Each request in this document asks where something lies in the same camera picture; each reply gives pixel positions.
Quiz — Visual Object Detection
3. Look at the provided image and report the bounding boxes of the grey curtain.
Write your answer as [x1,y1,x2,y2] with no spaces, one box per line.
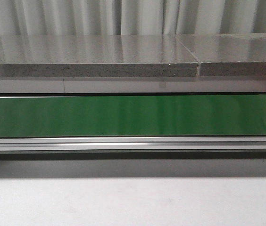
[0,0,266,35]

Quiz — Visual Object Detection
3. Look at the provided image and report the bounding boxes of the green conveyor belt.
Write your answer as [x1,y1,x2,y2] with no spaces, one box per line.
[0,95,266,137]

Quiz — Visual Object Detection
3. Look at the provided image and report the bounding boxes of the grey stone counter slab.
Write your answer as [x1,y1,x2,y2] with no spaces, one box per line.
[0,35,198,78]

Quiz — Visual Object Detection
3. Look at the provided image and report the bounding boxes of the aluminium conveyor frame rail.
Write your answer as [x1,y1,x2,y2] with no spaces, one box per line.
[0,136,266,160]

